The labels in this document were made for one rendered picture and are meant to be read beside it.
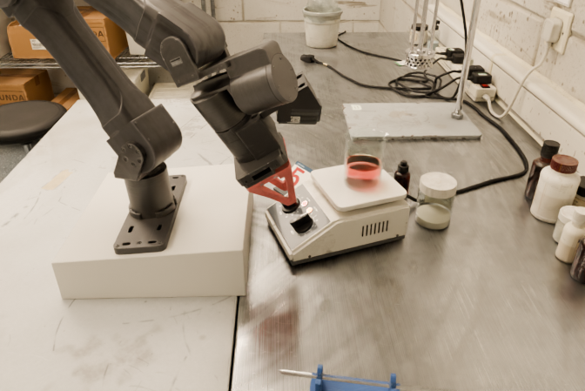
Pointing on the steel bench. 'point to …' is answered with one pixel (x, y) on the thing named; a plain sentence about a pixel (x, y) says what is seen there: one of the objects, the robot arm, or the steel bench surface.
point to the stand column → (471, 36)
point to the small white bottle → (571, 236)
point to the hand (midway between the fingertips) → (287, 192)
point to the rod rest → (346, 384)
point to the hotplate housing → (346, 228)
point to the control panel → (298, 215)
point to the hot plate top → (345, 201)
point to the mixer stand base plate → (411, 120)
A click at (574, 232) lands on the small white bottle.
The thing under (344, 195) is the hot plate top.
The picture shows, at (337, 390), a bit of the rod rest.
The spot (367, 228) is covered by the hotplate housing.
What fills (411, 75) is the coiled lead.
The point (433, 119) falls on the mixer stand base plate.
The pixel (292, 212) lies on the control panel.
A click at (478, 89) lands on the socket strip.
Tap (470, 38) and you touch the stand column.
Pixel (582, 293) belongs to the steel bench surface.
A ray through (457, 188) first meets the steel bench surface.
